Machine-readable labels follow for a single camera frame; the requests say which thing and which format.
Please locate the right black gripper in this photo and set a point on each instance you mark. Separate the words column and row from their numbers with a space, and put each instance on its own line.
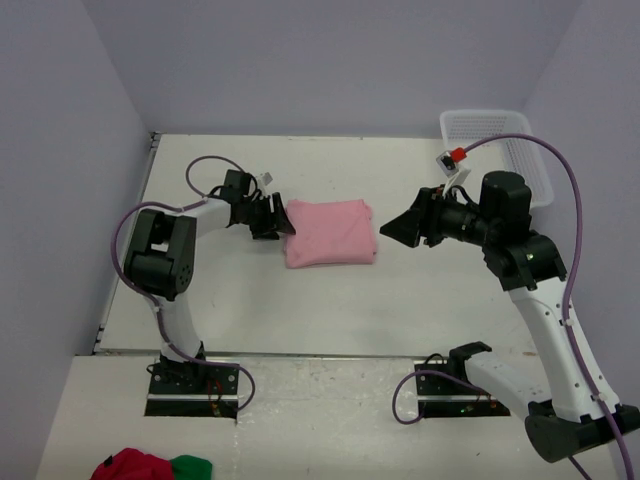
column 424, row 217

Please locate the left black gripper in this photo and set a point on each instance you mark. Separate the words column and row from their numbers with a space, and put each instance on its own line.
column 271, row 225

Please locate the pink t shirt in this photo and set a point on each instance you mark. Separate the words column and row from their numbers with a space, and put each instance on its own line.
column 330, row 233

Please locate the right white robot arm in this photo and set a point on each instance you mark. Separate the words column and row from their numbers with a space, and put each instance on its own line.
column 577, row 410

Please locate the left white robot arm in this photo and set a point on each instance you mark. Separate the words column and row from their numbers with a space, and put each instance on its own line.
column 159, row 263

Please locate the white plastic basket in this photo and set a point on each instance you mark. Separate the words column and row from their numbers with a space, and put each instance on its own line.
column 462, row 127

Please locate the green folded t shirt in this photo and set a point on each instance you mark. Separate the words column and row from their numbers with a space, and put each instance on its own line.
column 188, row 467

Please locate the red folded t shirt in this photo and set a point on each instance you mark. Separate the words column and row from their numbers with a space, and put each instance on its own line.
column 132, row 464

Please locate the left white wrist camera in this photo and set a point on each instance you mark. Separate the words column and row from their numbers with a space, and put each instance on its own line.
column 264, row 179

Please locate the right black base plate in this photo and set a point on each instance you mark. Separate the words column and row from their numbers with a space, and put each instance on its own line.
column 441, row 398

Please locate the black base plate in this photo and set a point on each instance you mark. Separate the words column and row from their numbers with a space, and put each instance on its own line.
column 441, row 398
column 191, row 390

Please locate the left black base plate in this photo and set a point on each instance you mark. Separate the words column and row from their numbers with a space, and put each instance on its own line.
column 191, row 390

